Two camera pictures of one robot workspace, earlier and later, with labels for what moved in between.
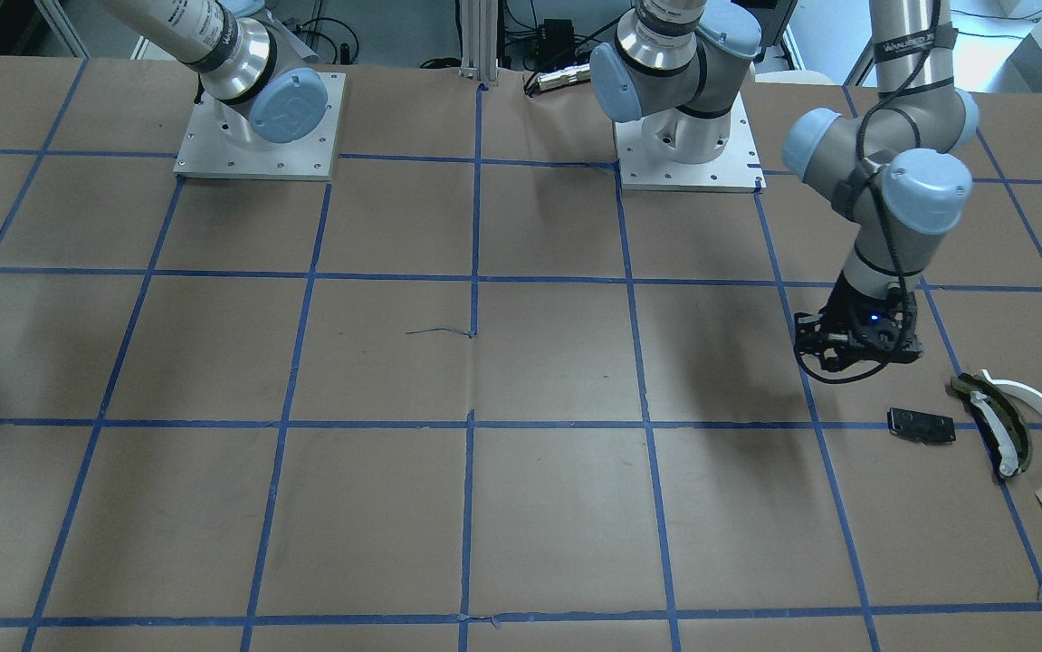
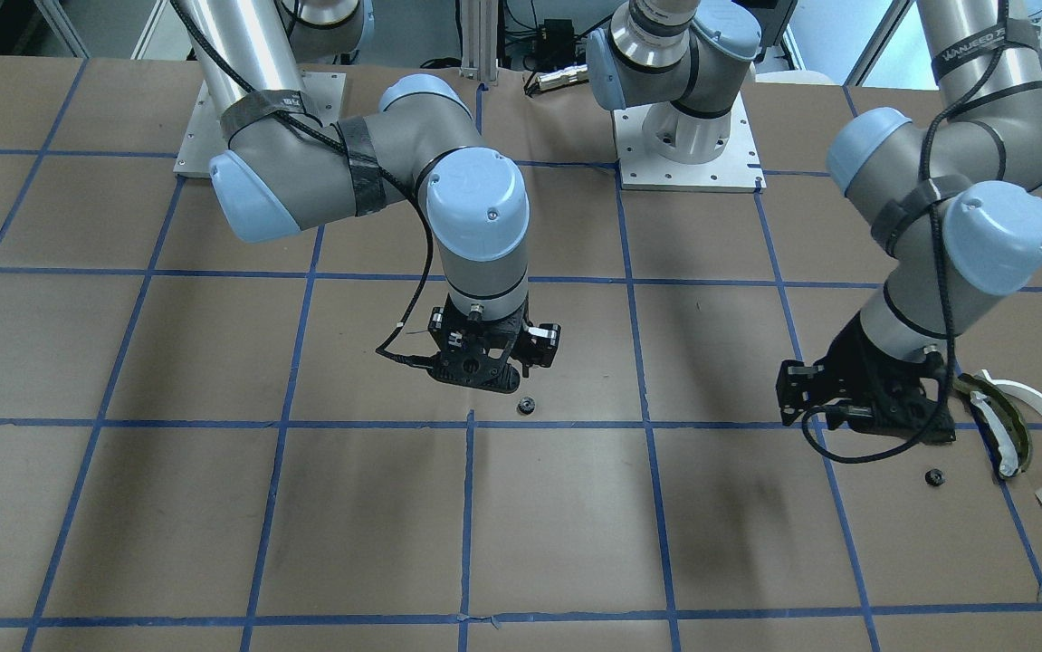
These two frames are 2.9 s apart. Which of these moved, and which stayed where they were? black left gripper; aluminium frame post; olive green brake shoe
Moved: black left gripper
Stayed: aluminium frame post; olive green brake shoe
